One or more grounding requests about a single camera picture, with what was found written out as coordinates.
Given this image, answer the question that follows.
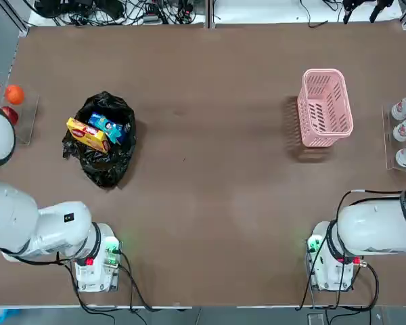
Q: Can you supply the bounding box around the teal snack packet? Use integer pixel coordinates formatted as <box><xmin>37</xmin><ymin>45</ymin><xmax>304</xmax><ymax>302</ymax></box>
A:
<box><xmin>103</xmin><ymin>122</ymin><xmax>122</xmax><ymax>145</ymax></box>

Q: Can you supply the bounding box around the blue Oreo biscuit box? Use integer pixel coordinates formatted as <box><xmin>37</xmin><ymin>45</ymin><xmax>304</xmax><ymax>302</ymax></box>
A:
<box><xmin>89</xmin><ymin>112</ymin><xmax>128</xmax><ymax>145</ymax></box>

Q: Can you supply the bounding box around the yellow Nabati wafer box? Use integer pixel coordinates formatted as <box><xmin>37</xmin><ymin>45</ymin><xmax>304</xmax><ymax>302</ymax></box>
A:
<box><xmin>66</xmin><ymin>117</ymin><xmax>111</xmax><ymax>155</ymax></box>

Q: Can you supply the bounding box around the black plastic bag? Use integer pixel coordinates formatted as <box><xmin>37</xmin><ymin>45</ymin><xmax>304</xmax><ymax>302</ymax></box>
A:
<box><xmin>62</xmin><ymin>91</ymin><xmax>137</xmax><ymax>190</ymax></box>

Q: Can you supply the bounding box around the pink plastic basket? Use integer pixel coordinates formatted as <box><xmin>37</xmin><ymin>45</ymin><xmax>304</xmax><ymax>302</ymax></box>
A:
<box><xmin>296</xmin><ymin>68</ymin><xmax>355</xmax><ymax>148</ymax></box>

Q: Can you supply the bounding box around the clear acrylic stepped fruit stand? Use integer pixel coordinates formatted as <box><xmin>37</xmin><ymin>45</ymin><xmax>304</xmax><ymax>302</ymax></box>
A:
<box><xmin>6</xmin><ymin>93</ymin><xmax>40</xmax><ymax>146</ymax></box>

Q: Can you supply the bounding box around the clear acrylic bottle stand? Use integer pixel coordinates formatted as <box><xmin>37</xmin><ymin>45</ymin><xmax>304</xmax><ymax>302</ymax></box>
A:
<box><xmin>381</xmin><ymin>104</ymin><xmax>406</xmax><ymax>172</ymax></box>

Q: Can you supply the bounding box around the red yellow streaked apple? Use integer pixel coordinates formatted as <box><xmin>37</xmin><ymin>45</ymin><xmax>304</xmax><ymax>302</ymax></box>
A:
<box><xmin>0</xmin><ymin>106</ymin><xmax>20</xmax><ymax>125</ymax></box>

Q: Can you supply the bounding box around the orange fruit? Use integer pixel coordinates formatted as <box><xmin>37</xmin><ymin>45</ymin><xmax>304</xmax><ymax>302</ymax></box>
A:
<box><xmin>5</xmin><ymin>85</ymin><xmax>25</xmax><ymax>105</ymax></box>

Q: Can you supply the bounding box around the black stand leg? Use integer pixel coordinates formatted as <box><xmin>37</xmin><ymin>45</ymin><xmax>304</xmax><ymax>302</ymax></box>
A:
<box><xmin>369</xmin><ymin>0</ymin><xmax>396</xmax><ymax>24</ymax></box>
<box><xmin>341</xmin><ymin>0</ymin><xmax>365</xmax><ymax>24</ymax></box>

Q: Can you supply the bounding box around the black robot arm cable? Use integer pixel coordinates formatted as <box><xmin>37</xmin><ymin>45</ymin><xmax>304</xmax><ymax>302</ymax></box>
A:
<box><xmin>0</xmin><ymin>248</ymin><xmax>119</xmax><ymax>314</ymax></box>
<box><xmin>296</xmin><ymin>188</ymin><xmax>406</xmax><ymax>311</ymax></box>

